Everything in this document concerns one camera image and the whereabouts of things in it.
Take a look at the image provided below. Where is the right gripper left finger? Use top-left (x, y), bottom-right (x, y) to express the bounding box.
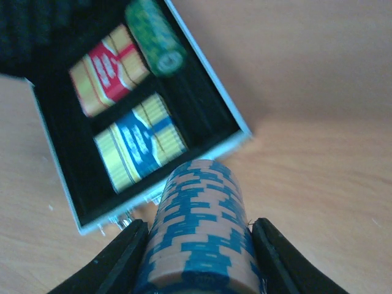
top-left (55, 219), bottom-right (149, 293)

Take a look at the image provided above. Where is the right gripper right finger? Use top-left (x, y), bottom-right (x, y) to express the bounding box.
top-left (252, 218), bottom-right (347, 294)

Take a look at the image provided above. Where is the blue playing card deck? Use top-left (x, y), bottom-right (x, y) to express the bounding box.
top-left (94, 92), bottom-right (187, 193)

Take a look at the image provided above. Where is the red playing card deck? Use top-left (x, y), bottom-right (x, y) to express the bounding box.
top-left (69, 24), bottom-right (149, 117)

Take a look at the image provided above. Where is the green poker chip stack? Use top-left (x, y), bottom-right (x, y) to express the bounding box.
top-left (125, 0), bottom-right (187, 77)

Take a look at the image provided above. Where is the aluminium poker case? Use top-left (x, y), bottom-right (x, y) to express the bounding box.
top-left (1, 1), bottom-right (251, 235)

